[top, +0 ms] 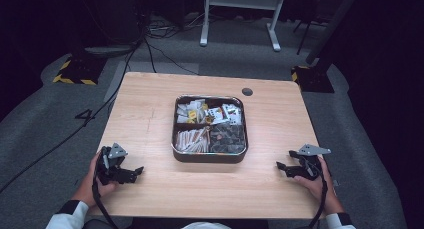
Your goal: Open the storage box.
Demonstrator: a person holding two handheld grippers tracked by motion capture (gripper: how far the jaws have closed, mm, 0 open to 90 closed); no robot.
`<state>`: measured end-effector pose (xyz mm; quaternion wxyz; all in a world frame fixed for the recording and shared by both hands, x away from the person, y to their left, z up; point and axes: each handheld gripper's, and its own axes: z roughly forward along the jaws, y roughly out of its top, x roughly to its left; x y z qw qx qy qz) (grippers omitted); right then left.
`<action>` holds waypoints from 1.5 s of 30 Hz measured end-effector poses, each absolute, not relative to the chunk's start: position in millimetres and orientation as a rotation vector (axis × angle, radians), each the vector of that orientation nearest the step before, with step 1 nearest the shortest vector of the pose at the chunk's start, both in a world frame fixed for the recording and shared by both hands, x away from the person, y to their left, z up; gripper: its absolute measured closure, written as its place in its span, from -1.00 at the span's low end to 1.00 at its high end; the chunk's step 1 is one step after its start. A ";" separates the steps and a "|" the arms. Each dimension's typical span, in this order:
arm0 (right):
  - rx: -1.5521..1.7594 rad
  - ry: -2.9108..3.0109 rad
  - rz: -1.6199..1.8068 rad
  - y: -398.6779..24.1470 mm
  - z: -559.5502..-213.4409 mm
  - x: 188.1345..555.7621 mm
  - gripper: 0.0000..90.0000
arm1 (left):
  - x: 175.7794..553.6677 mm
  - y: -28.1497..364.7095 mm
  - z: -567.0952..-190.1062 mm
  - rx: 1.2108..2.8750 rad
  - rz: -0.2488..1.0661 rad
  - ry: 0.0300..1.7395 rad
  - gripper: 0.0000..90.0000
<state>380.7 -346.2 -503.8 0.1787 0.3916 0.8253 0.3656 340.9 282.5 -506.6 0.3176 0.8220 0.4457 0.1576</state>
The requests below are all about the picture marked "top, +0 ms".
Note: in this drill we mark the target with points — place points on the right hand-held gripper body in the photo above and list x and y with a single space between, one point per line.
308 164

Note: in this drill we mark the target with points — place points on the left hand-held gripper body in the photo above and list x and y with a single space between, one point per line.
111 170

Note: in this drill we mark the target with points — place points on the dark brown divided box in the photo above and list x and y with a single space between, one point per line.
208 158

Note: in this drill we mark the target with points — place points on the pile of white red-green packets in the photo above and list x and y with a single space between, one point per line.
226 114

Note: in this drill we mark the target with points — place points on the clear box lid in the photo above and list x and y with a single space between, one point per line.
210 125

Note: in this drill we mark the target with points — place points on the person's left hand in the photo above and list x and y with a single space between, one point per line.
87 187

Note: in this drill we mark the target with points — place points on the person's right hand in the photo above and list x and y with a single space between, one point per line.
321 190

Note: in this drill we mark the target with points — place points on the pile of brown white sticks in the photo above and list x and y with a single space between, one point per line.
192 140

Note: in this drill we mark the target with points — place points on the pile of dark packets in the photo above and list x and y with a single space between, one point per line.
228 139

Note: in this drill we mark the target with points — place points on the black yellow striped stand base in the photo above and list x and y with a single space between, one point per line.
78 70
313 79

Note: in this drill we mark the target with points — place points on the dark round table grommet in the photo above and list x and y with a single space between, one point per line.
247 91

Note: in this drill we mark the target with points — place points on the pile of white yellow packets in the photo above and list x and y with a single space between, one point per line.
193 113

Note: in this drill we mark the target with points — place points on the person's white torso clothing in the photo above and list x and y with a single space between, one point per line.
205 225

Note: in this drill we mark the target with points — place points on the grey flat floor plate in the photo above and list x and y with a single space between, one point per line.
108 50

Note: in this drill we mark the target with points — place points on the black tripod legs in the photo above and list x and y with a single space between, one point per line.
308 29

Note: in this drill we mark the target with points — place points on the dark slanted pole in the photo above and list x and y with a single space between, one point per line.
333 25

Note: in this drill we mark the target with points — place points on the white metal stand frame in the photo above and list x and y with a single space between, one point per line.
243 0

